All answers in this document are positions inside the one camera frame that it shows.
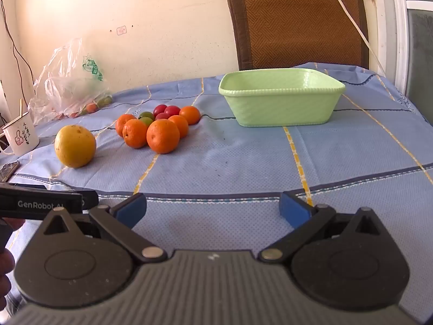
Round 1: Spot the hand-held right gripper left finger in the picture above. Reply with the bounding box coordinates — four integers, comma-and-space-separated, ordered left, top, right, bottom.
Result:
37, 193, 168, 265

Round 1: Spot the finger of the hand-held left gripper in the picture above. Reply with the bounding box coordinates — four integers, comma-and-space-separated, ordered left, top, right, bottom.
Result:
81, 191, 100, 211

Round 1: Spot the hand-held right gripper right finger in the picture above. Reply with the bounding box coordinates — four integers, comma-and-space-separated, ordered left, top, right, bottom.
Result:
259, 191, 389, 263

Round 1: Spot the large yellow grapefruit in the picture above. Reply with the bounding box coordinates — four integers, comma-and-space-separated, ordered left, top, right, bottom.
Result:
54, 125, 97, 169

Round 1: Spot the orange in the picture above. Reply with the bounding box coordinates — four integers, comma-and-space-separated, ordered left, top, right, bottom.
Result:
115, 114, 137, 138
122, 119, 149, 149
179, 106, 201, 125
146, 119, 181, 154
167, 115, 189, 139

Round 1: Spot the light green plastic basket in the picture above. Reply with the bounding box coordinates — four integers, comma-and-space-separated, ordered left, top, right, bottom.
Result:
218, 68, 346, 128

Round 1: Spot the person's left hand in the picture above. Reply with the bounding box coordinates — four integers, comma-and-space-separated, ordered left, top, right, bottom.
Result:
0, 250, 16, 312

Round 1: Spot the smartphone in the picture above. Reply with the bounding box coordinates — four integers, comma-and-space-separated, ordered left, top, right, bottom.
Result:
0, 162, 21, 183

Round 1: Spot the white enamel mug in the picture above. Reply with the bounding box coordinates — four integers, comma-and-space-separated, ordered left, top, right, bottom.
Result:
2, 113, 39, 155

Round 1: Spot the blue striped tablecloth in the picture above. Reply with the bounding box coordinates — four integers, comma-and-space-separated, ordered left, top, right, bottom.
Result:
0, 61, 433, 312

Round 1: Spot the clear plastic bag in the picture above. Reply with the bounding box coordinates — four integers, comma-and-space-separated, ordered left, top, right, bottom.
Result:
29, 38, 113, 122

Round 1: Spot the brown chair back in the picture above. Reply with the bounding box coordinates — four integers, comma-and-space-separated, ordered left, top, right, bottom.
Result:
227, 0, 370, 72

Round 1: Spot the white framed glass door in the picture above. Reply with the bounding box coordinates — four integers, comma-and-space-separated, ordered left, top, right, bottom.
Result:
389, 0, 433, 116

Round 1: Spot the black wall cable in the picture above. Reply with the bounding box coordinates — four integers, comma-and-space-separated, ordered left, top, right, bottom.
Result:
0, 0, 34, 87

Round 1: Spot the white power cable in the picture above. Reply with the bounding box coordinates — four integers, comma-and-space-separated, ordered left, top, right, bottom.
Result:
318, 0, 386, 75

